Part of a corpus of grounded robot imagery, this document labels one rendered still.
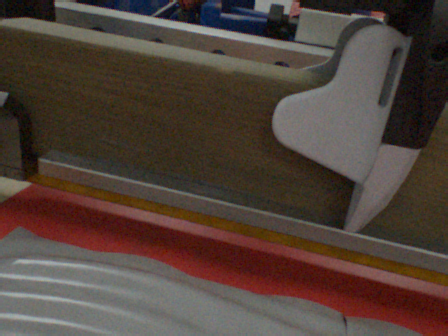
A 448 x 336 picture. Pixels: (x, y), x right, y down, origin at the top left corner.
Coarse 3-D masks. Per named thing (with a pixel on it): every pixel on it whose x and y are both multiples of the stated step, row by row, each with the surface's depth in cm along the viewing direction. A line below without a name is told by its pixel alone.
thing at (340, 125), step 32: (384, 32) 15; (352, 64) 16; (384, 64) 15; (288, 96) 17; (320, 96) 16; (352, 96) 16; (384, 96) 16; (288, 128) 17; (320, 128) 17; (352, 128) 16; (384, 128) 15; (320, 160) 17; (352, 160) 17; (384, 160) 16; (384, 192) 17; (352, 224) 18
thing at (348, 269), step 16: (352, 272) 23; (368, 272) 23; (384, 272) 23; (352, 288) 21; (368, 288) 22; (384, 288) 22; (400, 288) 22; (416, 288) 22; (432, 288) 22; (352, 304) 20; (368, 304) 20; (384, 304) 21; (400, 304) 21; (416, 304) 21; (432, 304) 21; (384, 320) 20; (400, 320) 20; (416, 320) 20; (432, 320) 20
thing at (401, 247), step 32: (64, 160) 21; (96, 160) 22; (128, 192) 21; (160, 192) 20; (192, 192) 20; (224, 192) 21; (256, 224) 20; (288, 224) 19; (320, 224) 19; (384, 256) 19; (416, 256) 19
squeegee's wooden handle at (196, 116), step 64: (0, 64) 21; (64, 64) 20; (128, 64) 19; (192, 64) 19; (256, 64) 20; (64, 128) 22; (128, 128) 21; (192, 128) 20; (256, 128) 19; (256, 192) 21; (320, 192) 20
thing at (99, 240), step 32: (32, 192) 25; (64, 192) 26; (0, 224) 22; (32, 224) 22; (64, 224) 23; (96, 224) 23; (128, 224) 24; (160, 224) 24; (192, 224) 25; (160, 256) 21; (192, 256) 22; (224, 256) 22; (256, 256) 23; (288, 256) 23; (320, 256) 23; (256, 288) 20; (288, 288) 21; (320, 288) 21
